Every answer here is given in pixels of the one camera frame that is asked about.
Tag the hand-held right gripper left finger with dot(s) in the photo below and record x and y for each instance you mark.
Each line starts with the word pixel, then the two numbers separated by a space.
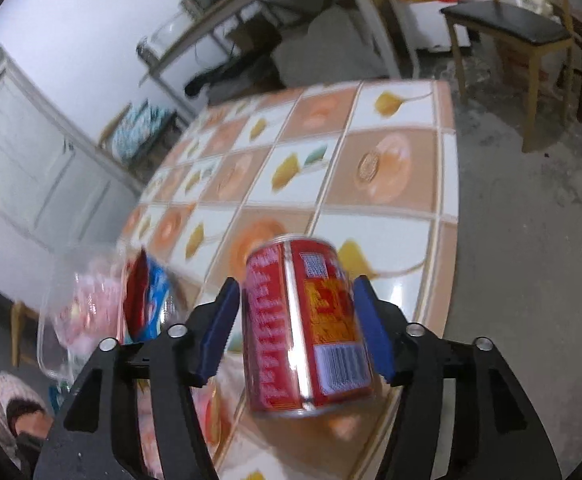
pixel 218 330

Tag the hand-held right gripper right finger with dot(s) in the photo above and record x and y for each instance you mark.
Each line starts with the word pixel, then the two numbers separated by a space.
pixel 373 330

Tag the blue snack packet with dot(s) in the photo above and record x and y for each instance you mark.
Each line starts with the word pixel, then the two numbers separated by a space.
pixel 158 290

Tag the red tin can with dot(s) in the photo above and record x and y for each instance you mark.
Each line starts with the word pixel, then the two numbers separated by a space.
pixel 301 320

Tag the red foil packet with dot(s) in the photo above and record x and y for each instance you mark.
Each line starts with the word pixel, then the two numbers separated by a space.
pixel 136 300

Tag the clear plastic bag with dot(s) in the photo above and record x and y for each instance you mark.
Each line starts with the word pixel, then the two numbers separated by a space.
pixel 86 310

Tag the table with tiled pattern cloth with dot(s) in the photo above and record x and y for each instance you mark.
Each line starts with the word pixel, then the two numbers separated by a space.
pixel 386 210

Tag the wooden chair with cushion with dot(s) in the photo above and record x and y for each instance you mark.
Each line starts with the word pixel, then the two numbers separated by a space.
pixel 171 125

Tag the blue patterned cushion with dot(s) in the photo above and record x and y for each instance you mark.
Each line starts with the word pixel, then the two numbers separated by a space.
pixel 136 130

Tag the checkered slipper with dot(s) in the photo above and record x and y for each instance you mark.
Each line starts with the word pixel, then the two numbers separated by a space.
pixel 1 395

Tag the black clothing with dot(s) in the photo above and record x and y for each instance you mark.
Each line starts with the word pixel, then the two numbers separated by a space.
pixel 231 75

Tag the white panel door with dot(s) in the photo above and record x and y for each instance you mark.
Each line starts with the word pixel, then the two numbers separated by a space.
pixel 21 160

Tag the beige sack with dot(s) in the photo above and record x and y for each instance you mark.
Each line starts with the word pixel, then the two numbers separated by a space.
pixel 331 45

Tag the cardboard box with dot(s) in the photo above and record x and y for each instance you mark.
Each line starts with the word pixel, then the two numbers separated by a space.
pixel 251 37

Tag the glass bowl with lid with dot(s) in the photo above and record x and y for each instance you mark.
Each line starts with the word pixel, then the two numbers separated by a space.
pixel 168 32

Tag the grey metal desk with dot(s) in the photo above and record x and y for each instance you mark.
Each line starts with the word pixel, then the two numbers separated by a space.
pixel 206 17

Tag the wooden chair with black seat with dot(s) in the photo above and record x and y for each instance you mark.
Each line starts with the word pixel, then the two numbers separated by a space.
pixel 506 17

